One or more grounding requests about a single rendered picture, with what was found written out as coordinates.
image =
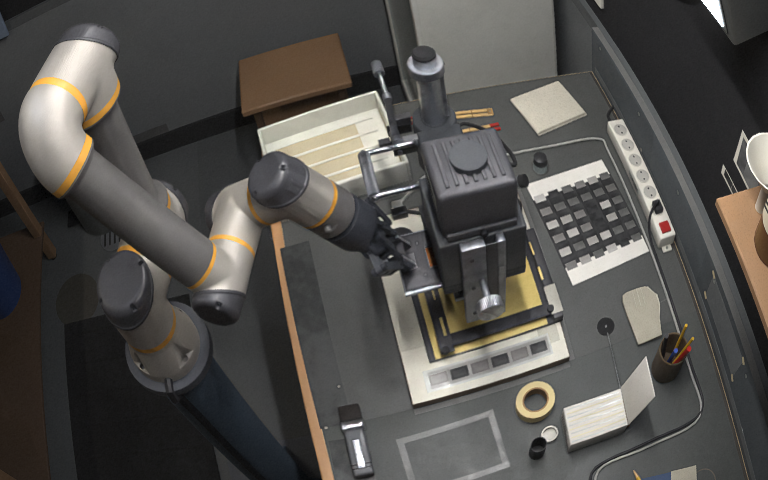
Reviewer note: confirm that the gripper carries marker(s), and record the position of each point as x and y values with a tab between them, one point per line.
365	225

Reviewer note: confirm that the grey negative carrier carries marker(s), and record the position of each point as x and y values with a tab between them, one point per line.
420	264

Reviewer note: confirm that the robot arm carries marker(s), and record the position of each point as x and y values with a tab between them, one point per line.
138	204

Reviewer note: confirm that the silver focus knob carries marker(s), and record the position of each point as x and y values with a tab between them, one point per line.
491	306

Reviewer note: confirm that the small black knob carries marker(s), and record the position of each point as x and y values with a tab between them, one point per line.
523	180

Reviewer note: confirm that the white enlarger baseboard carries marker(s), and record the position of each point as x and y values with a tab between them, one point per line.
498	375

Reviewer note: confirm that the grey column lever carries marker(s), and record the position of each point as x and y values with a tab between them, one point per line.
383	90

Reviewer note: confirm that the grey enlarger column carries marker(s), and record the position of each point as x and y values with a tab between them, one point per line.
429	90

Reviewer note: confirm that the black round knob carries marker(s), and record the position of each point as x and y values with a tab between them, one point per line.
540	159

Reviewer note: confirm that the black and yellow easel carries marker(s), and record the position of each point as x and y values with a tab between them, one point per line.
516	306

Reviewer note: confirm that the white developing tray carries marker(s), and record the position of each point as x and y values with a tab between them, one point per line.
324	141

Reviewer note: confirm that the grey step wedge strip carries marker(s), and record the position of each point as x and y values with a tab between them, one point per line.
486	363

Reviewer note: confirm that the wooden clothespin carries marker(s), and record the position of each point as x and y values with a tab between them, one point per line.
474	128
474	113

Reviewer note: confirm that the black handheld timer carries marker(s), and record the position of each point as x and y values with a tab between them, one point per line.
354	438

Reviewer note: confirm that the beige tape roll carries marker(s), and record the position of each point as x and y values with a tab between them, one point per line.
521	401

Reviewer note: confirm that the grey checkered print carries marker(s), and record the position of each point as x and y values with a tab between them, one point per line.
585	219

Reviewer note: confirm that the brown wooden stool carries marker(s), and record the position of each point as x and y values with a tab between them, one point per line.
294	72

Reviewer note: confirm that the beige square pad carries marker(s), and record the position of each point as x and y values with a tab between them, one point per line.
548	108

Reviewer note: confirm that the black round disc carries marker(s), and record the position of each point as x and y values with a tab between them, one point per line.
602	327

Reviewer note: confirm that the white canister cap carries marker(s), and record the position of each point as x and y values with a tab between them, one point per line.
549	433

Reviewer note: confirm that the pale grey cabinet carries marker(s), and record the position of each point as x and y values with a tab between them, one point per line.
480	42

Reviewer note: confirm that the black film canister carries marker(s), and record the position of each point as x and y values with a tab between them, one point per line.
537	449

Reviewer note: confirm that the grey card piece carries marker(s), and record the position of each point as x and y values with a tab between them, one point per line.
642	315

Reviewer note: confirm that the open white paper box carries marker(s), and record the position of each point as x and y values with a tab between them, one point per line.
600	417

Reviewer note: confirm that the white power strip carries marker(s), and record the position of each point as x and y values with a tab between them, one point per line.
639	174

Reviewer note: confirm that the brown pencil cup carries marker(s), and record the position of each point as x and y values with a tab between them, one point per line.
665	367

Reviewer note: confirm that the yellow pencil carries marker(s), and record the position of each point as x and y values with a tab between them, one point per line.
680	336

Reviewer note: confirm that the red pencil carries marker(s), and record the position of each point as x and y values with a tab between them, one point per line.
683	354

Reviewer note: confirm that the light brown side table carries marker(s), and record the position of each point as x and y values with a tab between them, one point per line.
744	240

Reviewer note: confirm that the white cup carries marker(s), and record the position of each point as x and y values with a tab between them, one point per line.
758	162

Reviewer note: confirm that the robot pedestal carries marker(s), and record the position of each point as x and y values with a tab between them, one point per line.
240	432

